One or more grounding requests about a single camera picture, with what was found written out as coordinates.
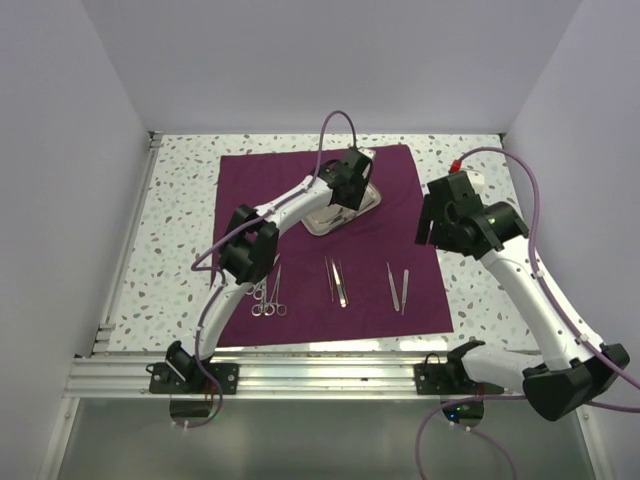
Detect steel scalpel handle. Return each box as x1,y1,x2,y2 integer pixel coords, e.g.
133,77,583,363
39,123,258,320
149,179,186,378
386,262,400,312
400,269,410,315

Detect steel angled ring scissors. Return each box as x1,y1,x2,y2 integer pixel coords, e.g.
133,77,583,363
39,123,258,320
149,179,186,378
246,279,267,300

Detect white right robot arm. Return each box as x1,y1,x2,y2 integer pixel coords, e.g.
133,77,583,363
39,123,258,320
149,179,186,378
414,172,630,421

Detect steel instrument tray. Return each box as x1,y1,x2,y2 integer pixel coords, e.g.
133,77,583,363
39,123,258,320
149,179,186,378
302,184,382,237

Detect steel wide tweezers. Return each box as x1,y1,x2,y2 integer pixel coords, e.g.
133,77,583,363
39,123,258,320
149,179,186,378
330,259,349,308

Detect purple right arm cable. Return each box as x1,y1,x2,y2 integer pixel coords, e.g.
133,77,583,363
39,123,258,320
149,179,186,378
414,147,640,480

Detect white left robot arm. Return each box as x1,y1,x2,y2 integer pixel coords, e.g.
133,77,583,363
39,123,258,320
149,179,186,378
165,147,376,393

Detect steel ring-handled scissors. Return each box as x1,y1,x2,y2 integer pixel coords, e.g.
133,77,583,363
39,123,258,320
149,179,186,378
251,297,271,316

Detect aluminium front rail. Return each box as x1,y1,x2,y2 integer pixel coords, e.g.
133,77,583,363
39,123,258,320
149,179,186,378
64,349,586,401

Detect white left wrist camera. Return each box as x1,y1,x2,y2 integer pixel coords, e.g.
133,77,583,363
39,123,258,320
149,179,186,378
358,148,376,161

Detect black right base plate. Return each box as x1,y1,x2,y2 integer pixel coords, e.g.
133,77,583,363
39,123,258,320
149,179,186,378
413,353,505,396

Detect steel forceps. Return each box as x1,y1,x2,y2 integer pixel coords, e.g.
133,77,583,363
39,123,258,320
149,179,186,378
324,256,335,303

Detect purple surgical cloth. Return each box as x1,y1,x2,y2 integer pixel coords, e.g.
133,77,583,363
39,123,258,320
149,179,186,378
219,145,453,347

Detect steel ring-handled hemostat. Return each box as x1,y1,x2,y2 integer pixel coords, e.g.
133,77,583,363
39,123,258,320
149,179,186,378
265,266,287,316

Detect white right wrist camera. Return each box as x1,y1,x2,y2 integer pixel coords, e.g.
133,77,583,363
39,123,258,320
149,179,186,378
465,170,486,195

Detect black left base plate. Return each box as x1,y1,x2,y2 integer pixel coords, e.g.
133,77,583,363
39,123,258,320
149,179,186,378
145,362,240,395

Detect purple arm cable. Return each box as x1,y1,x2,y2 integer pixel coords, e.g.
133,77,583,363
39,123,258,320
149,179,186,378
169,110,359,430
414,147,640,480

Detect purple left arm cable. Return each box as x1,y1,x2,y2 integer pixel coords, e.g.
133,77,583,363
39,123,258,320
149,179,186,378
169,110,359,430

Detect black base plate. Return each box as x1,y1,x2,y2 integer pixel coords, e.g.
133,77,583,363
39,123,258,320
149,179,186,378
145,362,240,395
413,353,505,396

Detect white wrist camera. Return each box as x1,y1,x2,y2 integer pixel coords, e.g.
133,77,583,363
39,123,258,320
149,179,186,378
358,148,376,161
465,170,486,195

